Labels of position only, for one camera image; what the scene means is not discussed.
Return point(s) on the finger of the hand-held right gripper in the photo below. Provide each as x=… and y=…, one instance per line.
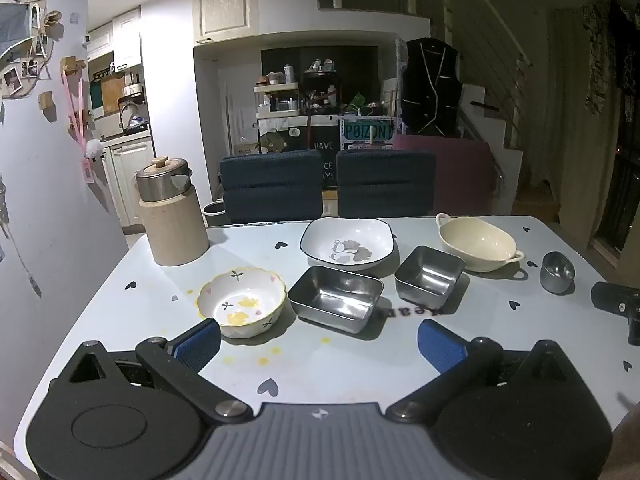
x=612, y=299

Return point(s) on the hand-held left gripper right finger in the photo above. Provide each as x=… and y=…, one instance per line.
x=441, y=346

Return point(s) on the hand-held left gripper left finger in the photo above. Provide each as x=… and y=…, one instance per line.
x=197, y=345

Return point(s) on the floral ceramic bowl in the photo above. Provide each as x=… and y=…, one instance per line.
x=242, y=305

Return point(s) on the small stainless steel container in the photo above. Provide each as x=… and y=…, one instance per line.
x=427, y=280

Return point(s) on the large stainless steel container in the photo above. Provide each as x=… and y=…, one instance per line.
x=332, y=300

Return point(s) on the white square plate black rim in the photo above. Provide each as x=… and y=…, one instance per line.
x=345, y=242

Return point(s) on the person's right forearm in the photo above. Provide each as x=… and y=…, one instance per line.
x=630, y=447

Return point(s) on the stainless steel cup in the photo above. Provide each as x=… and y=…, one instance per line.
x=556, y=277

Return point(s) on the beige kettle with steel lid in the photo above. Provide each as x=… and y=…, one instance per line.
x=172, y=230

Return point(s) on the grey trash bin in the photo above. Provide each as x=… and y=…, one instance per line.
x=214, y=215

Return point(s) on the dark blue chair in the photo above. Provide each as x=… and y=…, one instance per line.
x=272, y=187
x=385, y=185

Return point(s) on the maroon chair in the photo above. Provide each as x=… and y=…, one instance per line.
x=462, y=175

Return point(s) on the white kitchen base cabinet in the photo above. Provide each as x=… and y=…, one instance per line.
x=129, y=180

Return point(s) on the black lettered sign board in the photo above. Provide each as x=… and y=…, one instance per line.
x=322, y=160

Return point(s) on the white pompom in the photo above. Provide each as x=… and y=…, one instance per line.
x=95, y=148

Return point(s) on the teal sign plate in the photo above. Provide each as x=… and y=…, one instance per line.
x=367, y=133

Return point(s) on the kitchen faucet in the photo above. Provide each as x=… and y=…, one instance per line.
x=127, y=117

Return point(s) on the dark floral curtain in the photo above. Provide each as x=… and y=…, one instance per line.
x=610, y=60

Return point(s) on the white storage cart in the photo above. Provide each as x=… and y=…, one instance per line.
x=276, y=102

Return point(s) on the black vest with white trim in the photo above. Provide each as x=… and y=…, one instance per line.
x=431, y=85

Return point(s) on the staircase railing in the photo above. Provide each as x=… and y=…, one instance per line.
x=492, y=60

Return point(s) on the white overhead cabinet door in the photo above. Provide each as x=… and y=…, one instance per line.
x=225, y=7

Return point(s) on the hanging wall tag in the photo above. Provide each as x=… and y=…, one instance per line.
x=35, y=285

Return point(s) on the white kitchen wall cabinet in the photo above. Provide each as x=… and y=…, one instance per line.
x=120, y=40

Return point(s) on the wall photo collage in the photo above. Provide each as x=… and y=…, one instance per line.
x=22, y=45

